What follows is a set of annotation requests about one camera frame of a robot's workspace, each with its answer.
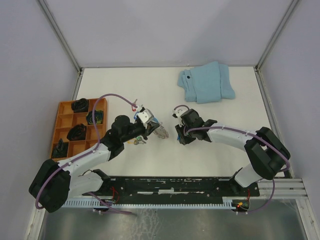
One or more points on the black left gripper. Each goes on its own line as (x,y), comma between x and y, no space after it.
(151,126)

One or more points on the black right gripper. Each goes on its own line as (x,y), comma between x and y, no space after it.
(179,130)

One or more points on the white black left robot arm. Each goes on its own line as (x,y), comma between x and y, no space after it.
(56,182)

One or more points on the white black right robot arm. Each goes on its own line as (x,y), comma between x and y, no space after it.
(266,153)

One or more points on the key with red tag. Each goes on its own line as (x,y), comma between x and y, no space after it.
(134,106)

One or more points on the light blue folded cloth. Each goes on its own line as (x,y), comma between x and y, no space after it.
(207,83)

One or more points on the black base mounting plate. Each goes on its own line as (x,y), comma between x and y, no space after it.
(218,186)

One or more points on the orange compartment tray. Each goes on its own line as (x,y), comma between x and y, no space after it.
(78,126)

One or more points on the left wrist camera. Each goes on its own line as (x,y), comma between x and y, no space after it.
(146,115)

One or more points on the aluminium frame rail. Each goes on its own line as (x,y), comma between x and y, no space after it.
(290,67)

